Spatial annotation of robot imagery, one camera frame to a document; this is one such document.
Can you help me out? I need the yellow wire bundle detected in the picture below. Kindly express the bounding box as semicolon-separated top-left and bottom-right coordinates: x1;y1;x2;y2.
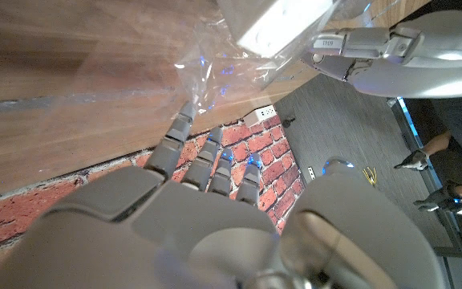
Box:
362;166;378;187

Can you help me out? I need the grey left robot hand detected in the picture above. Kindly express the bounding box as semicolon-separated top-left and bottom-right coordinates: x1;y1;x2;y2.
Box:
301;10;462;100

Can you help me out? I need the small white box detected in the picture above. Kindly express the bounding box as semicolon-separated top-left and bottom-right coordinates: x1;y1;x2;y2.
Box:
217;0;335;59

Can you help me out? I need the clear cellophane sheet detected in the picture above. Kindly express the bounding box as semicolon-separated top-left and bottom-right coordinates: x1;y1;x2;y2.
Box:
46;0;400;121

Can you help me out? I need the white power strip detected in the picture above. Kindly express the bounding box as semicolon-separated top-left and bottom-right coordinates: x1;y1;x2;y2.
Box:
242;104;277;128

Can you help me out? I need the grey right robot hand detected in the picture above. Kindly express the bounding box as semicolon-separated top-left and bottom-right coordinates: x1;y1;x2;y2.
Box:
0;100;451;289

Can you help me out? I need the person's dark gloved hand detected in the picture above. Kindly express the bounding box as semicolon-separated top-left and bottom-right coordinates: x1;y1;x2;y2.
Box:
413;182;462;217
393;149;431;172

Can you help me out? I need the red brick print backdrop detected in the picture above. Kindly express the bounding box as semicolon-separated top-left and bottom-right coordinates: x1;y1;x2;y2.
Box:
0;114;306;278

